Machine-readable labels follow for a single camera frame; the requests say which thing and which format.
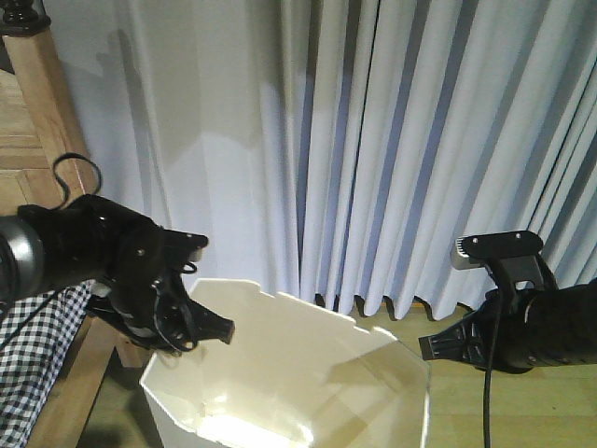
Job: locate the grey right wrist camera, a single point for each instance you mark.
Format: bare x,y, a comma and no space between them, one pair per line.
518,253

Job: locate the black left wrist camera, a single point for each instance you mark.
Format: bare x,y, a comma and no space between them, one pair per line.
182,250

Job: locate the light blue curtain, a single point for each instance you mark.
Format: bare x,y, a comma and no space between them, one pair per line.
335,150

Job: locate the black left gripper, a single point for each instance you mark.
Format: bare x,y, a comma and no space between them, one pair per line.
160,315

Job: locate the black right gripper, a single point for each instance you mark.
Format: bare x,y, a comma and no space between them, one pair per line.
483,332

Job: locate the checkered bed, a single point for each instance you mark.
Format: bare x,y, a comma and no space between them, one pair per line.
53,348

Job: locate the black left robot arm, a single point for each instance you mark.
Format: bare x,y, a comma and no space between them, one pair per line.
135,264

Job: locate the white plastic trash bin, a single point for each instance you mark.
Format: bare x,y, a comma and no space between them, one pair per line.
293,375

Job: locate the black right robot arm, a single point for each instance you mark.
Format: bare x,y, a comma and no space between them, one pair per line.
550,328

